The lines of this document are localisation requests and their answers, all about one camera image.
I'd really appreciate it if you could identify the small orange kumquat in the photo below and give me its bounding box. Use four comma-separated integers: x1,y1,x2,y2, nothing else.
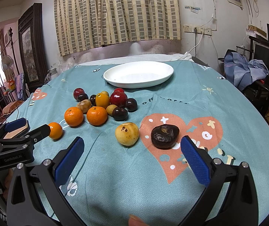
48,122,63,140

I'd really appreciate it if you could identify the orange mandarin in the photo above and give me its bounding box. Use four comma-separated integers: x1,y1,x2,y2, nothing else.
64,107,84,127
86,106,108,126

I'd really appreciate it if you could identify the brown tan potato fruit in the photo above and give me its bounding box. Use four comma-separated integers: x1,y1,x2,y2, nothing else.
76,99,92,114

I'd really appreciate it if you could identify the red plum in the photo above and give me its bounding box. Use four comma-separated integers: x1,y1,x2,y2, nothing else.
73,88,85,100

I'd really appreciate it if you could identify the orange yellow lemon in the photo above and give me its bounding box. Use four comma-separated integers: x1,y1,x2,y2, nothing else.
95,93,110,109

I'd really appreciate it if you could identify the small yellow green fruit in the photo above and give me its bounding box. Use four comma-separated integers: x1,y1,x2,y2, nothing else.
106,104,117,116

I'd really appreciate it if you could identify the dark plum front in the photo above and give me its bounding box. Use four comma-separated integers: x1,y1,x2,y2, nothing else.
112,107,128,121

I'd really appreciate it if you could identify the dark plum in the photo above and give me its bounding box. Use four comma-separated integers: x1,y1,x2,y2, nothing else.
77,93,89,102
125,98,138,112
112,107,128,121
89,94,96,106

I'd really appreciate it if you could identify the large red apple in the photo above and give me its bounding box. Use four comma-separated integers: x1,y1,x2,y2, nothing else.
110,91,128,108

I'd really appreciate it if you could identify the spotted yellow pear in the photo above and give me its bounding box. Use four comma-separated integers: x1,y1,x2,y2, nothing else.
115,122,139,147

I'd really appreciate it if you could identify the small red cherry tomato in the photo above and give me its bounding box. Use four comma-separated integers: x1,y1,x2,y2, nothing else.
114,88,125,93

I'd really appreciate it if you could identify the wrinkled dark brown fruit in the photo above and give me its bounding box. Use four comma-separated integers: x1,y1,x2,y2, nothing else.
151,124,180,150

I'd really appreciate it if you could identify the person's right hand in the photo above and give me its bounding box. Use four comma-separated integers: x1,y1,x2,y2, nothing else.
128,214,149,226

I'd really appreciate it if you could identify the standing fan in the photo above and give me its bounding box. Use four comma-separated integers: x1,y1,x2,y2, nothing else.
2,55,15,82

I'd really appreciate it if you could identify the dark framed painting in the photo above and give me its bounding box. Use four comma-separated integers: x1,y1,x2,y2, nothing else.
18,3,48,93

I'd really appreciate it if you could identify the teal printed tablecloth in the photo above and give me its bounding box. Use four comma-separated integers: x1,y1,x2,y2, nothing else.
9,60,269,225

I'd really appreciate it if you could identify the white oval plate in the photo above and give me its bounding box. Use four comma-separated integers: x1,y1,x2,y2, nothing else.
103,61,174,89

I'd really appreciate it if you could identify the checkered beige curtain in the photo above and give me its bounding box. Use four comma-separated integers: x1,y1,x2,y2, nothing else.
54,0,182,56

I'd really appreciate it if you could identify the blue clothes pile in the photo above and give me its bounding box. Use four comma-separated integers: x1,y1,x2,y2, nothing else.
224,52,269,91

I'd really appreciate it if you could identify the white cloth under tablecloth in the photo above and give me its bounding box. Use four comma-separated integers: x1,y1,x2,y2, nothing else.
77,52,194,66

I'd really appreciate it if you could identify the white power cable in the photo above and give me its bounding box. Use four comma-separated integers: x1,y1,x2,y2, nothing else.
183,14,216,55

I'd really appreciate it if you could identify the wall power strip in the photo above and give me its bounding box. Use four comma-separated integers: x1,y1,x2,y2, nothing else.
182,24,212,36

